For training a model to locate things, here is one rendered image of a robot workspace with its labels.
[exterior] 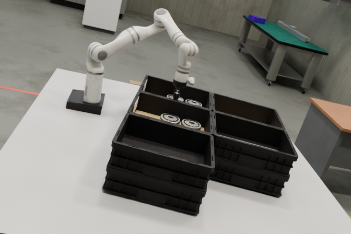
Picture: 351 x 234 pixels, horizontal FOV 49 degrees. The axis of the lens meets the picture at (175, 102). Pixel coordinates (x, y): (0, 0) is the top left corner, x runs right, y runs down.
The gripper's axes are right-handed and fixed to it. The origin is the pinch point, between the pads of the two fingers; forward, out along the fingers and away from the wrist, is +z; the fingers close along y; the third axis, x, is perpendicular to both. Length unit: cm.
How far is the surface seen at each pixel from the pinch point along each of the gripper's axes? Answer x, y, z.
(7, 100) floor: -148, -124, 87
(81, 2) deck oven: -236, -624, 72
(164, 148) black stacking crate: 0.4, 46.1, 3.7
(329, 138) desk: 135, -103, 34
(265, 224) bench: 48, 64, 17
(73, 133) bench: -44, 32, 16
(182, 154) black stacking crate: 8.4, 47.6, 3.7
